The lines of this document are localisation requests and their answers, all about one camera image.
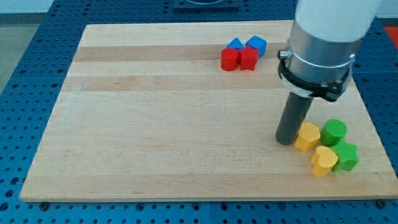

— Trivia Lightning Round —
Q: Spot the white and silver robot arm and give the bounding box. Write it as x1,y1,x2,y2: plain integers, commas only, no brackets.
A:
278,0,381,101

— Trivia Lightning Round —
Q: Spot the red star block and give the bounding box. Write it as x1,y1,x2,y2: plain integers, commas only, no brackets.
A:
238,45,259,71

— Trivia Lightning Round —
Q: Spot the blue cube block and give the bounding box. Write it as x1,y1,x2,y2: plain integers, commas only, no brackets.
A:
246,35,267,58

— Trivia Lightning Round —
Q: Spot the green star block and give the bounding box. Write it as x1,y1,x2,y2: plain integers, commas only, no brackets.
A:
331,139,359,172

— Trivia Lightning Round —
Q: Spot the wooden board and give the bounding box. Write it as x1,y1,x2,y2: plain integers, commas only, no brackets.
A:
19,21,397,202

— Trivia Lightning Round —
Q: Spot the red cylinder block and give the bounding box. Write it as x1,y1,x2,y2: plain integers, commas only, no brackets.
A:
220,48,239,71

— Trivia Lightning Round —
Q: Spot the blue triangle block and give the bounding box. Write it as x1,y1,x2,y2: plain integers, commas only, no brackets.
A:
226,38,244,50

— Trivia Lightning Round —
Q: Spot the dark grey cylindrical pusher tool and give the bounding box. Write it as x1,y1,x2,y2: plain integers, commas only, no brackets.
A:
275,92,313,145

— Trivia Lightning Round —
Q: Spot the yellow hexagon block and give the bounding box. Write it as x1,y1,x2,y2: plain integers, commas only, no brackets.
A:
294,122,320,151

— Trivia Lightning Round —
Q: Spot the yellow heart block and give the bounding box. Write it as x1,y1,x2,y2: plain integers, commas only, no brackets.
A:
310,146,338,177

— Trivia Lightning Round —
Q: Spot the green cylinder block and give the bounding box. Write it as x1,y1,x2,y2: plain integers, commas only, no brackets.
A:
320,119,348,146

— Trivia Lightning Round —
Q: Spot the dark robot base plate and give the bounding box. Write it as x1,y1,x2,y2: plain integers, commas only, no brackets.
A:
172,0,240,9

